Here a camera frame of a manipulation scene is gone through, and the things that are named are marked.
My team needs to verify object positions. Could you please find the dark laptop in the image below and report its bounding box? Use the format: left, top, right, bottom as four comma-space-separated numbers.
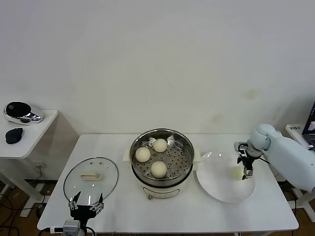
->
302, 99, 315, 147

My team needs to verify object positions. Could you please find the cream electric pot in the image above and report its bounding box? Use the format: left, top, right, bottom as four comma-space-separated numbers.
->
122, 147, 202, 200

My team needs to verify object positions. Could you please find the white desk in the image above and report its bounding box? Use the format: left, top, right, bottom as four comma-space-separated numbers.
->
284, 122, 315, 219

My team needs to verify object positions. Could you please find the glass pot lid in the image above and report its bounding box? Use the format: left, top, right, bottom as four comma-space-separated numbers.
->
63, 157, 119, 204

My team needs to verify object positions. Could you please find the black rounded object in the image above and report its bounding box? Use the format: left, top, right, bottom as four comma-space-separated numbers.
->
4, 127, 24, 145

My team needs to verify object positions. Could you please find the steel steamer basket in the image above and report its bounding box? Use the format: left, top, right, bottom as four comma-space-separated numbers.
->
129, 128, 194, 181

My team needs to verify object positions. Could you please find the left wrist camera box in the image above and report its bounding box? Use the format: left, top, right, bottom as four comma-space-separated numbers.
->
63, 219, 81, 236

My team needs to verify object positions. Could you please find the white side table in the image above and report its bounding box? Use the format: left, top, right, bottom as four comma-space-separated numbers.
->
0, 109, 79, 217

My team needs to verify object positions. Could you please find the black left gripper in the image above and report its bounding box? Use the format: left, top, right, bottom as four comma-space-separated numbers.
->
68, 191, 106, 221

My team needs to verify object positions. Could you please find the white steamed baozi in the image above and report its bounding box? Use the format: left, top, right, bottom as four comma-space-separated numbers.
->
231, 166, 244, 181
135, 147, 152, 163
153, 138, 168, 153
150, 161, 168, 178

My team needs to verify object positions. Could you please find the white round plate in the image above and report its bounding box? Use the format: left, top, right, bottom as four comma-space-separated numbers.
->
196, 150, 256, 204

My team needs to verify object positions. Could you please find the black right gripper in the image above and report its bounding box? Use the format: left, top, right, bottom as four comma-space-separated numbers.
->
237, 156, 254, 181

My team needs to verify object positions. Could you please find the chrome and black device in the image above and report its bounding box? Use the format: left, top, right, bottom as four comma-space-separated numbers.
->
2, 101, 44, 126

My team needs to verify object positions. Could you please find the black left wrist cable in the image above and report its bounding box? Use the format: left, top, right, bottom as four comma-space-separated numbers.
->
38, 226, 95, 236

